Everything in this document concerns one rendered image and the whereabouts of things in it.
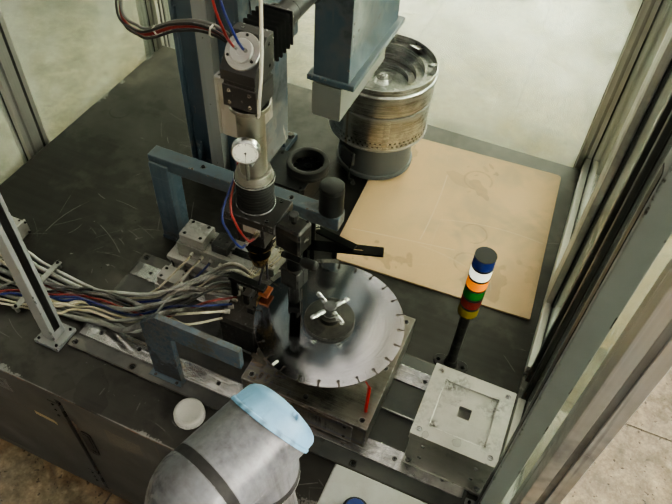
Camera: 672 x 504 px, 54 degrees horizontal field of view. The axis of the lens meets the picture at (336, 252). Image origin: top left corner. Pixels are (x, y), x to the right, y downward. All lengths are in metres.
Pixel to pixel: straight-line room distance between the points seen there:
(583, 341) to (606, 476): 1.65
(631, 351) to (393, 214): 1.31
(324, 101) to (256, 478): 0.88
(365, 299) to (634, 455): 1.39
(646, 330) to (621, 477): 1.87
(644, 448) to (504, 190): 1.07
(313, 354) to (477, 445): 0.38
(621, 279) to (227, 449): 0.49
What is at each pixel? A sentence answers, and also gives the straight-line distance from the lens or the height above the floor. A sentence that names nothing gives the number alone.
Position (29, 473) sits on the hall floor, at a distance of 2.47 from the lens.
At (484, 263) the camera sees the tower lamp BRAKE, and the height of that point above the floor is 1.16.
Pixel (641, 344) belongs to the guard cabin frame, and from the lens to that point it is 0.70.
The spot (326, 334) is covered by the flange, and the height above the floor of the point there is 0.96.
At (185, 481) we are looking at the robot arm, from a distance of 0.81.
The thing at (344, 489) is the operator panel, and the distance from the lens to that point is 1.32.
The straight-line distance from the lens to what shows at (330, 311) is 1.39.
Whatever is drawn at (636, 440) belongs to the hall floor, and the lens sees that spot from 2.62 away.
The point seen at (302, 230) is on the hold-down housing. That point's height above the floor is 1.25.
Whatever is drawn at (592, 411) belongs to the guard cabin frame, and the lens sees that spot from 0.81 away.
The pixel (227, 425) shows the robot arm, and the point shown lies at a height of 1.39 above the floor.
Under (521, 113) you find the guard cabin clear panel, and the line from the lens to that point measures 2.24.
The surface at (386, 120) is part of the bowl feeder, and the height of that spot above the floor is 1.01.
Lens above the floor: 2.13
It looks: 49 degrees down
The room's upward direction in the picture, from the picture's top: 4 degrees clockwise
